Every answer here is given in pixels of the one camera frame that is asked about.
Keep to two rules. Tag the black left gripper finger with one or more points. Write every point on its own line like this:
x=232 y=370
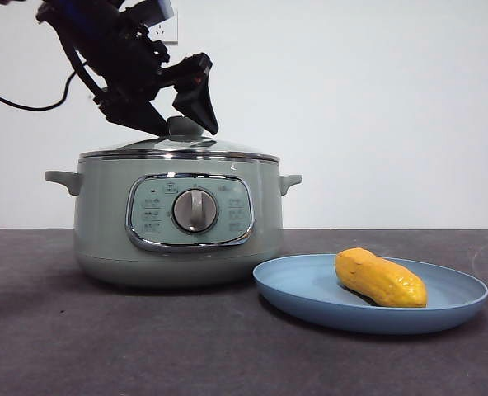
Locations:
x=198 y=105
x=134 y=115

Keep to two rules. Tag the glass lid with round knob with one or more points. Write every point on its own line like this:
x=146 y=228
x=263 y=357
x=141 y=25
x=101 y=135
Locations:
x=182 y=127

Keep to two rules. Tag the yellow corn cob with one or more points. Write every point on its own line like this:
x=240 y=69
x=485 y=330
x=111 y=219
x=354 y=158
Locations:
x=380 y=278

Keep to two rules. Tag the pale green electric steamer pot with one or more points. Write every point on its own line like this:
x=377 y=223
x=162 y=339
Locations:
x=104 y=231

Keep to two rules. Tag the blue round plate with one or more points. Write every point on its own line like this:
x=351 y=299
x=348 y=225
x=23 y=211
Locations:
x=301 y=288

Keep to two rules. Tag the white wall socket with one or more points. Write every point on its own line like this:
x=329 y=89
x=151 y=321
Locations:
x=169 y=33

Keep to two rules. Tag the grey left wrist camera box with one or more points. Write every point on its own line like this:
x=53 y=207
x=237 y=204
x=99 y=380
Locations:
x=155 y=11

